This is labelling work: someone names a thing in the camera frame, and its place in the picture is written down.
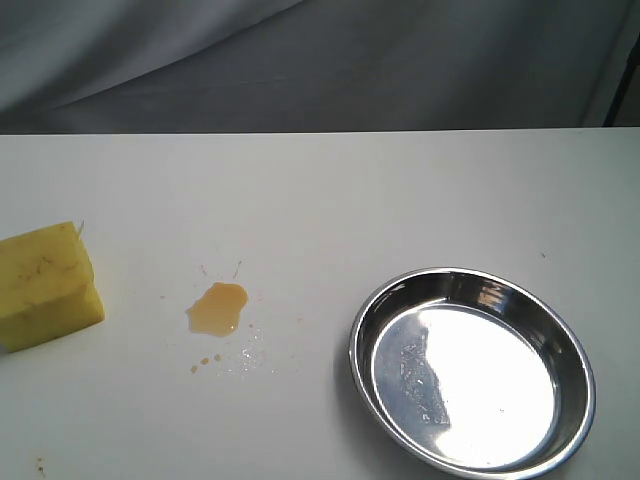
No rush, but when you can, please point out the black stand pole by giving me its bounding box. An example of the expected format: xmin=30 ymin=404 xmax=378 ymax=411
xmin=602 ymin=1 xmax=639 ymax=127

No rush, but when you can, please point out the grey backdrop cloth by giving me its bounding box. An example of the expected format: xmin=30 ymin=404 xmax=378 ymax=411
xmin=1 ymin=1 xmax=639 ymax=134

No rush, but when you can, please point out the orange liquid spill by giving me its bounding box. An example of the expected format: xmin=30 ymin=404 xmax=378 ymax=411
xmin=186 ymin=282 xmax=248 ymax=337

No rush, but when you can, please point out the yellow sponge block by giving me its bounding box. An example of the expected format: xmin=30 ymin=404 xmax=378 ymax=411
xmin=1 ymin=222 xmax=105 ymax=353

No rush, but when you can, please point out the round stainless steel dish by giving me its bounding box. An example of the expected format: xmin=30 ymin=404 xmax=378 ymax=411
xmin=348 ymin=267 xmax=596 ymax=479

